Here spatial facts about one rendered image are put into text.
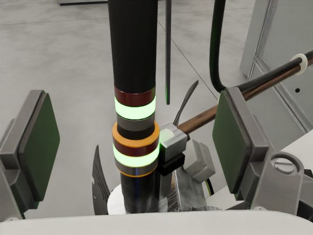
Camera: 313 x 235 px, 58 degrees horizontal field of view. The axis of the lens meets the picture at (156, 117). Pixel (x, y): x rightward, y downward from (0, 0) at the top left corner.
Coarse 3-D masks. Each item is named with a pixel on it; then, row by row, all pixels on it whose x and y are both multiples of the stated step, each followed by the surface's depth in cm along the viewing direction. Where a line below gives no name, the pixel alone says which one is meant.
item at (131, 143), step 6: (114, 126) 26; (156, 126) 26; (114, 132) 25; (156, 132) 25; (120, 138) 24; (126, 138) 24; (144, 138) 24; (150, 138) 25; (126, 144) 24; (132, 144) 24; (138, 144) 24; (144, 144) 24; (120, 162) 26; (126, 174) 27; (144, 174) 27
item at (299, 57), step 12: (216, 0) 24; (216, 12) 24; (216, 24) 25; (216, 36) 26; (216, 48) 27; (216, 60) 27; (300, 60) 41; (216, 72) 29; (276, 72) 38; (300, 72) 43; (216, 84) 30; (240, 84) 35; (252, 84) 35
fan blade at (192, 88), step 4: (192, 84) 63; (196, 84) 58; (192, 88) 59; (188, 92) 62; (192, 92) 58; (188, 96) 59; (184, 100) 61; (184, 104) 58; (180, 108) 62; (180, 112) 58; (176, 116) 63; (176, 120) 58; (176, 124) 63
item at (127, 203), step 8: (128, 176) 27; (144, 176) 28; (152, 176) 29; (128, 184) 28; (136, 184) 28; (144, 184) 28; (152, 184) 30; (128, 192) 29; (136, 192) 29; (144, 192) 29; (152, 192) 31; (128, 200) 30; (136, 200) 30; (144, 200) 30; (128, 208) 31; (136, 208) 31; (144, 208) 31
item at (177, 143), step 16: (160, 128) 30; (176, 128) 30; (160, 144) 28; (176, 144) 29; (160, 160) 29; (176, 160) 30; (160, 176) 30; (112, 192) 34; (160, 192) 32; (112, 208) 32; (160, 208) 32
